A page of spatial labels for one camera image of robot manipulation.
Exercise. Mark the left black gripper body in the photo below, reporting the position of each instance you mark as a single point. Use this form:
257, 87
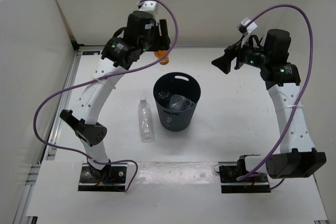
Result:
150, 43

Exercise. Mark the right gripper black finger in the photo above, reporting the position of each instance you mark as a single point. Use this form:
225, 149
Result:
232, 50
223, 63

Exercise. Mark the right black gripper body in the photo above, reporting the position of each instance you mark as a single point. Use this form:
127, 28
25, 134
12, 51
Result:
253, 56

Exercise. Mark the orange juice bottle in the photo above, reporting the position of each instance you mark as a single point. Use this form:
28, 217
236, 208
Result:
163, 55

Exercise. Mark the clear bottle with green label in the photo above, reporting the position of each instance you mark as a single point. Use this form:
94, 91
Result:
164, 95

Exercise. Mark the blue-tinted plastic bottle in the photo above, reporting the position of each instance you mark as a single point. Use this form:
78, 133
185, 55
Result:
180, 103

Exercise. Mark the clear plastic water bottle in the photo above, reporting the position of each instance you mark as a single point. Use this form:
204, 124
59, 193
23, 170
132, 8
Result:
145, 122

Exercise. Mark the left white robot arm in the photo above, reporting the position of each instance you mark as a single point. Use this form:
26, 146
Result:
83, 116

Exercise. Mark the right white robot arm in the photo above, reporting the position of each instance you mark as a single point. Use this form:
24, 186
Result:
294, 155

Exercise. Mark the dark blue plastic bin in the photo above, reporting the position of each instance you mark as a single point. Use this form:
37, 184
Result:
177, 83

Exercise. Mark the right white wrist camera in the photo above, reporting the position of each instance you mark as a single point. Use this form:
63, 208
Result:
246, 28

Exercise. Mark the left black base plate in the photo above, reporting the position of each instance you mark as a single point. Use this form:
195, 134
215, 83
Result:
112, 179

